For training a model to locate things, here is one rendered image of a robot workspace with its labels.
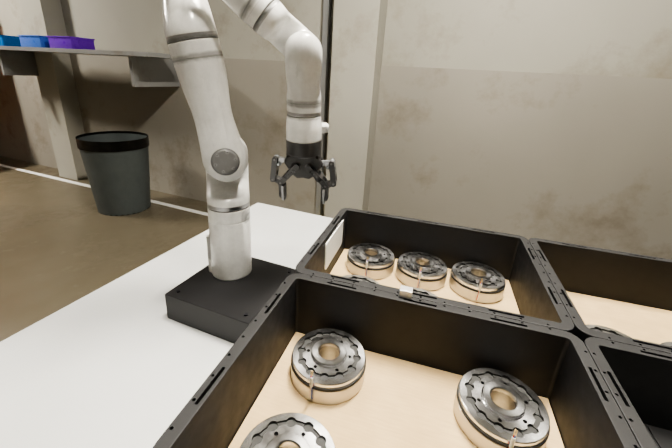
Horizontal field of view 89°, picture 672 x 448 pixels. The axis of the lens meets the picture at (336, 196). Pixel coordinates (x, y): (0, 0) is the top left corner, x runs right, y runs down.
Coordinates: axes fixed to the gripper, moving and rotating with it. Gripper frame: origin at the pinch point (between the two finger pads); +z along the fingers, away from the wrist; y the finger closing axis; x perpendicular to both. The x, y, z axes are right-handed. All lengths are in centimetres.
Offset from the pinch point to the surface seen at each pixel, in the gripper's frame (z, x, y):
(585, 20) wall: -48, 152, 126
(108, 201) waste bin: 97, 163, -195
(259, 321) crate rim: -1.4, -38.8, 1.8
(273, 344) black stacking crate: 4.7, -36.8, 2.8
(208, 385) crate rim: -2.3, -48.4, -0.2
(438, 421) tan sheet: 8.4, -42.0, 24.9
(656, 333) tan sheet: 11, -20, 66
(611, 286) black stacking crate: 9, -10, 64
